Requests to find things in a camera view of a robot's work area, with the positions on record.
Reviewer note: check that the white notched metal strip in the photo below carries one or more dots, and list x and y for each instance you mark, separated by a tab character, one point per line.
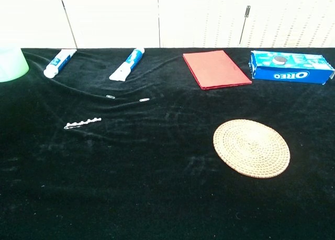
83	122

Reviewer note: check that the blue white toothpaste tube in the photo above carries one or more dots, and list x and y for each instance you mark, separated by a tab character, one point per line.
58	62
128	64

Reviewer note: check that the red folded cloth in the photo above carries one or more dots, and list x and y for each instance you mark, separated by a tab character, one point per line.
217	68

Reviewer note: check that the black velvet tablecloth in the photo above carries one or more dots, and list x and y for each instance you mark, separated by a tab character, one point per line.
167	198

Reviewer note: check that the round woven straw coaster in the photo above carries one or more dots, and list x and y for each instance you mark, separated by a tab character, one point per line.
251	148

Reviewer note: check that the metal door hinge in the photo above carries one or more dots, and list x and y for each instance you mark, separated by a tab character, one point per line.
247	10

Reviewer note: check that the blue Oreo cookie box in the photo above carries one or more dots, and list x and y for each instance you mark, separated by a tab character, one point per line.
290	67

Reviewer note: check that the white green plastic bowl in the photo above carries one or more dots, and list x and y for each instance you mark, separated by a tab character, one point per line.
10	67

